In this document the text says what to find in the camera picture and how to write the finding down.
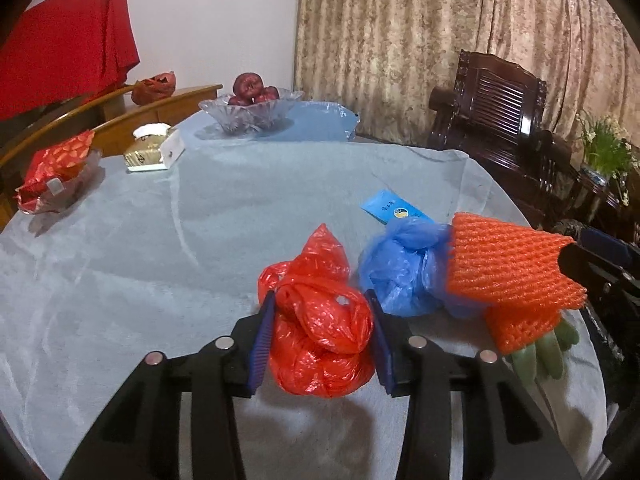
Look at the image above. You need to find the pale grey-blue tablecloth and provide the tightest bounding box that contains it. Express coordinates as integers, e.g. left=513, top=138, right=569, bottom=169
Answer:
left=0, top=140, right=608, bottom=480

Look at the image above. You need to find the white flowering plant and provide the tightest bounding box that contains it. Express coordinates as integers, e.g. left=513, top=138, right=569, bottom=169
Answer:
left=575, top=112, right=640, bottom=181

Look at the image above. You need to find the red plastic bag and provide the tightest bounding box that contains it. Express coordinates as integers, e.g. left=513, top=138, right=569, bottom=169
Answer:
left=257, top=223, right=376, bottom=399

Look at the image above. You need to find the dark wooden armchair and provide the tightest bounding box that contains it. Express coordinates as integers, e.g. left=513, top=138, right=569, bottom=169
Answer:
left=427, top=50, right=573, bottom=211

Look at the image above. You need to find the green rubber glove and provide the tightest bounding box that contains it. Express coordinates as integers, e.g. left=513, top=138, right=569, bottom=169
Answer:
left=510, top=317, right=578, bottom=381

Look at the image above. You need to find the dark wooden side table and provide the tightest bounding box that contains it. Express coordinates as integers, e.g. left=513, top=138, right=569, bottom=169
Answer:
left=545, top=165, right=640, bottom=241

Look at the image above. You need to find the light wooden cabinet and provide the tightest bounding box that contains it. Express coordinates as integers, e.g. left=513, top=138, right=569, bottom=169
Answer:
left=0, top=82, right=223, bottom=226

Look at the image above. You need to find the red cloth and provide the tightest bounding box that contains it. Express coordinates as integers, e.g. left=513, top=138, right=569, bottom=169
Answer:
left=0, top=0, right=141, bottom=122

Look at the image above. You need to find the glass fruit bowl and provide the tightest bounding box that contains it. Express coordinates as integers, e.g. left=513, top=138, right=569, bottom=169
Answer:
left=198, top=87, right=304, bottom=135

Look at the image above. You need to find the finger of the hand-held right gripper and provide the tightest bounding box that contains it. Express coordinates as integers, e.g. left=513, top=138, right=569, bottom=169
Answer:
left=580, top=226, right=640, bottom=263
left=556, top=242, right=640, bottom=321

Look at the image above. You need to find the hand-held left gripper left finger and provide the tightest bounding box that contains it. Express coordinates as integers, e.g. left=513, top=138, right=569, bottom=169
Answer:
left=59, top=290, right=277, bottom=480

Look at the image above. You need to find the blue packet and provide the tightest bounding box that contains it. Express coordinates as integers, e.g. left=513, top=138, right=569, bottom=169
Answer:
left=361, top=189, right=436, bottom=226

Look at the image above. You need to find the orange foam fruit net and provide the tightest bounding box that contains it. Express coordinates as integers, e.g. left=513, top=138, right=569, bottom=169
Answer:
left=446, top=212, right=587, bottom=356

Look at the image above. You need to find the red bag with handles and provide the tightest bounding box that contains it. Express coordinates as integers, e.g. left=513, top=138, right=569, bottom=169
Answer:
left=131, top=71, right=177, bottom=106

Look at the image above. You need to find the beige patterned curtain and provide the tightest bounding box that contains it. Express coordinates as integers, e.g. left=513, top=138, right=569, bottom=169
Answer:
left=292, top=0, right=640, bottom=161

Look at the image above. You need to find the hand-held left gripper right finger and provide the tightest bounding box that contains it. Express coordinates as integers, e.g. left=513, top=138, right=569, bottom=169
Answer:
left=365, top=288, right=583, bottom=480

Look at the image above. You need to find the blue plastic bag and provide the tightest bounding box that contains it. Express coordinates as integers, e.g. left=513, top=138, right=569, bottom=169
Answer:
left=359, top=217, right=481, bottom=318

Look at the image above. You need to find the red patterned packet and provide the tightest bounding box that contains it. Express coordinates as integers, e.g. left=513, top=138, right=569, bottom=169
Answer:
left=15, top=130, right=96, bottom=211

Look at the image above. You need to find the black lined trash bin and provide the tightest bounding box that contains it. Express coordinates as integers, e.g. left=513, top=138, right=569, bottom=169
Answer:
left=550, top=217, right=638, bottom=401

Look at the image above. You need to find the glass dish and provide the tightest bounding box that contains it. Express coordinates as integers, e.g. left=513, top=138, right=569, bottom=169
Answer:
left=17, top=149, right=106, bottom=216

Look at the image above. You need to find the gold tissue pack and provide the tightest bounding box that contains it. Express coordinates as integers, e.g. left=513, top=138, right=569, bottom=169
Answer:
left=123, top=123, right=173, bottom=173

